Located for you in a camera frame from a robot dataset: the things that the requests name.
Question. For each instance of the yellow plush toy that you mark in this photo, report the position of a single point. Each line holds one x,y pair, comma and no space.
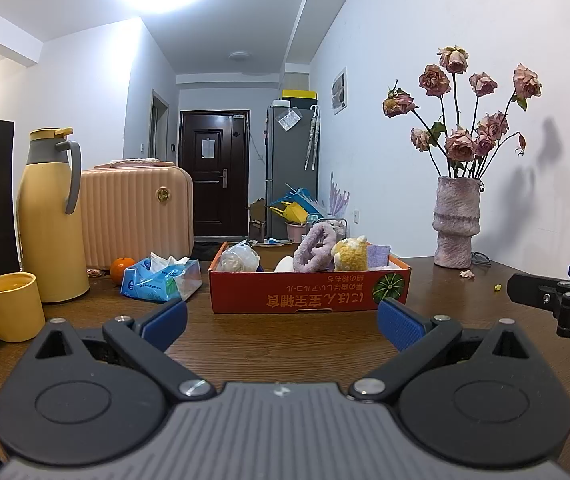
352,258

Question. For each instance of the grey refrigerator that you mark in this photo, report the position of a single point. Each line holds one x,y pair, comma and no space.
290,165

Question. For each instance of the pink bucket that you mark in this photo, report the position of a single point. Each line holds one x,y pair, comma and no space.
296,232

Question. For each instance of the yellow mug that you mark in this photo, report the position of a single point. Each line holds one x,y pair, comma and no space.
15,310

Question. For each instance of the dark brown entrance door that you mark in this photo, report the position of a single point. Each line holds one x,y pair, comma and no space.
212,195

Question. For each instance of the white soft ball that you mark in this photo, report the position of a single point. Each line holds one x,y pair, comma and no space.
284,264

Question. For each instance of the dried rose bouquet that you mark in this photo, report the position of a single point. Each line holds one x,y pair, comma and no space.
460,142

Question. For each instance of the purple fluffy scrunchie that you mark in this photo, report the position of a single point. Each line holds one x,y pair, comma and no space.
305,256

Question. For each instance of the grey interior door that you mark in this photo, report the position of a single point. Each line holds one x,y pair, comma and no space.
159,125

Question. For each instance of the small round ceiling lamp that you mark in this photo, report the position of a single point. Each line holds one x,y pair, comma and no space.
240,55

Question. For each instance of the clear plastic pouch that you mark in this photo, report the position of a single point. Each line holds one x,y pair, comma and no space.
289,119

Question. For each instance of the wrapped snack packet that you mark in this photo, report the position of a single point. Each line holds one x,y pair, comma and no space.
96,272

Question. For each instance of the purple knitted pouch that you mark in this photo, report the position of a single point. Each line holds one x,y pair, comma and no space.
379,256

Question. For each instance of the pale folded umbrella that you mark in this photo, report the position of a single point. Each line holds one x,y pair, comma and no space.
309,140
316,135

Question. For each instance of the clear plastic bag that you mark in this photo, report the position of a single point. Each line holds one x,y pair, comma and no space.
237,260

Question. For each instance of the tall cardboard box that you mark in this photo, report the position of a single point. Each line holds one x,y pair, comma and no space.
257,220

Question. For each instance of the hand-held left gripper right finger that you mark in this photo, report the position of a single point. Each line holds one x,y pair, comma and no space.
397,323

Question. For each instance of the fallen pink petal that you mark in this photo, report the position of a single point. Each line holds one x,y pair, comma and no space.
467,274

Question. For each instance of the blue bags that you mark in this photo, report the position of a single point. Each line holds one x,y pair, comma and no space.
307,197

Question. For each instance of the purple wall decoration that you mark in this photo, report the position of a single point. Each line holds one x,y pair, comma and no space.
340,197

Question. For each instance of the white paper sheet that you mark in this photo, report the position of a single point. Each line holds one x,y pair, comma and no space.
208,147

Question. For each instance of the yellow box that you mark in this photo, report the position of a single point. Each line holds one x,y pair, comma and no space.
300,95

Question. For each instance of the red printed cardboard box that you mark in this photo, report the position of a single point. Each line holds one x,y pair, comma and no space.
290,296

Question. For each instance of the pink ribbed suitcase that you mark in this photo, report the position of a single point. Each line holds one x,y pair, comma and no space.
125,220

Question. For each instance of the orange fruit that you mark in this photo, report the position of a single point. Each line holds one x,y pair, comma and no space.
122,270

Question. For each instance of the yellow thermos jug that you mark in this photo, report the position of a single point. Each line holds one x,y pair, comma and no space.
50,230

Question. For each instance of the open blue tissue pack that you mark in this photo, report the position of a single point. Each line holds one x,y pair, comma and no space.
150,286

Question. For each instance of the yellow bag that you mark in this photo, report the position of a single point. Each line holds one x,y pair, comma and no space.
292,213

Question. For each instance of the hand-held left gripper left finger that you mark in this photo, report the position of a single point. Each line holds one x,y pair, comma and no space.
167,321

